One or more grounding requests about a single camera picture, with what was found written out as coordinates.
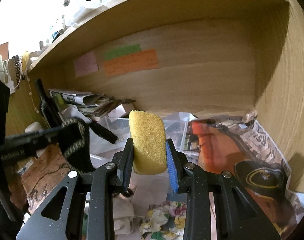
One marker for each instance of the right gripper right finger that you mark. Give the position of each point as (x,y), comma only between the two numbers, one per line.
(215,202)

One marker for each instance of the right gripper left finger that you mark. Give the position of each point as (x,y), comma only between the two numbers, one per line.
(60,215)

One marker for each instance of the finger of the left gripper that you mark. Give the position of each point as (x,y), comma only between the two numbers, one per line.
(54,132)

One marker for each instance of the floral patterned cloth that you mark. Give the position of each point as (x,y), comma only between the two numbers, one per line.
(164,221)

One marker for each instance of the yellow sponge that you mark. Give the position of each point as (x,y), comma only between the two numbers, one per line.
(149,143)

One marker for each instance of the black strap headband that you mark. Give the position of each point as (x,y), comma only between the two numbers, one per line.
(78,158)

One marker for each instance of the white sock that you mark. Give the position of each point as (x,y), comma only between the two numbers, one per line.
(123,215)

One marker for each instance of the white plastic sheet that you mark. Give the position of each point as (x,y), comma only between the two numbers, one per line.
(72,112)

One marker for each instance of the dark wine bottle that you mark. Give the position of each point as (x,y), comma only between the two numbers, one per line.
(48,106)

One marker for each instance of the stack of newspapers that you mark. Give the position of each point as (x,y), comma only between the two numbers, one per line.
(93,106)

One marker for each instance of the small white cardboard box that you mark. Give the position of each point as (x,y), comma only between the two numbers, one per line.
(121,111)

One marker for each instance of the pink sticky note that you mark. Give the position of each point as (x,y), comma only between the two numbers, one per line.
(86,64)

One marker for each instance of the beaded black headband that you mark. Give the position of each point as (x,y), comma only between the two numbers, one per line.
(17,65)

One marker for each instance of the green sticky note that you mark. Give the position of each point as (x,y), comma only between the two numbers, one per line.
(121,51)

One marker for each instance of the orange sticky note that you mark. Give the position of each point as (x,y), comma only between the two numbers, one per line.
(135,62)

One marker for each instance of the wooden shelf board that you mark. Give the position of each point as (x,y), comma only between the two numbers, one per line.
(119,18)

